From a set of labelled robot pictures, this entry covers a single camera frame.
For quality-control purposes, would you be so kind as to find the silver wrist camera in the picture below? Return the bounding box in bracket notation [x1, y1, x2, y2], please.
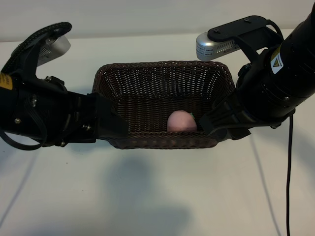
[36, 35, 72, 67]
[195, 30, 241, 61]

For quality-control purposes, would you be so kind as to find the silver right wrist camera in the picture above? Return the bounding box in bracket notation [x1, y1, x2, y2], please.
[195, 30, 241, 61]

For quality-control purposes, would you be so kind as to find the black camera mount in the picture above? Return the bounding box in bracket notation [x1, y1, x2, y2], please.
[11, 26, 67, 82]
[207, 15, 284, 64]

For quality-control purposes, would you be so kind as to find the black hanging cable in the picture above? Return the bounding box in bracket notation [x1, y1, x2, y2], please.
[285, 114, 295, 236]

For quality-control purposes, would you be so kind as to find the black braided camera cable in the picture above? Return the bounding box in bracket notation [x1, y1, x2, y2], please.
[0, 21, 73, 74]

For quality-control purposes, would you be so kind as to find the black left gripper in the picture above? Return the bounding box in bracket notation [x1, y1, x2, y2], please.
[7, 73, 128, 147]

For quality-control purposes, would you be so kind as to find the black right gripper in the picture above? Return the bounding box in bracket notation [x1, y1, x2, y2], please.
[198, 62, 306, 141]

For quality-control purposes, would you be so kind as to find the black looped gripper cable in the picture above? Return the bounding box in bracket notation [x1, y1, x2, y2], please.
[0, 97, 49, 151]

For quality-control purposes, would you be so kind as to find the pink peach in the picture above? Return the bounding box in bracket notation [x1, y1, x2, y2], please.
[166, 110, 197, 132]

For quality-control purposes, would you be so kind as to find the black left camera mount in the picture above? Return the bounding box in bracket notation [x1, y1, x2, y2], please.
[11, 26, 67, 82]

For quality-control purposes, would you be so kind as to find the brown wicker basket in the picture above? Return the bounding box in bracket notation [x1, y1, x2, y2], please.
[92, 60, 236, 150]

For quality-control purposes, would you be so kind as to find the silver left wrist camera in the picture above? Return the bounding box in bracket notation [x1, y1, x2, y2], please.
[36, 35, 72, 67]

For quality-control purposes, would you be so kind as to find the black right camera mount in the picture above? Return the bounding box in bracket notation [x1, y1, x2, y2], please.
[207, 15, 284, 64]

